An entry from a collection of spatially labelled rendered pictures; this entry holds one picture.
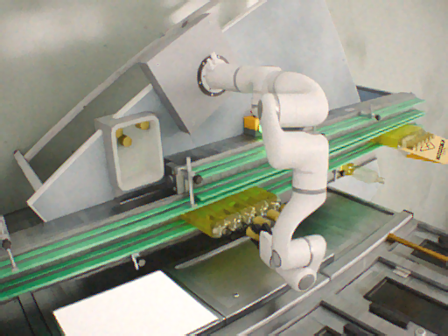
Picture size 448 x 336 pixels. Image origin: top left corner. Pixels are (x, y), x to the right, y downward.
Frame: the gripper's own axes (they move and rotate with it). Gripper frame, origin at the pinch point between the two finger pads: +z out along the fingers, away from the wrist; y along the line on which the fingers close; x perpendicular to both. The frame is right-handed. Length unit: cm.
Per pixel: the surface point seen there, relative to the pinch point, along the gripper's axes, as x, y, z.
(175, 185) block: 16.3, 9.2, 27.9
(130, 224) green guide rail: 35.0, 3.6, 17.5
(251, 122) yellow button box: -21, 21, 45
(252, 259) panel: -0.9, -12.7, 5.5
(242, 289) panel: 8.9, -12.8, -8.1
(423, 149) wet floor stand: -293, -72, 169
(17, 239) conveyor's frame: 75, 5, 19
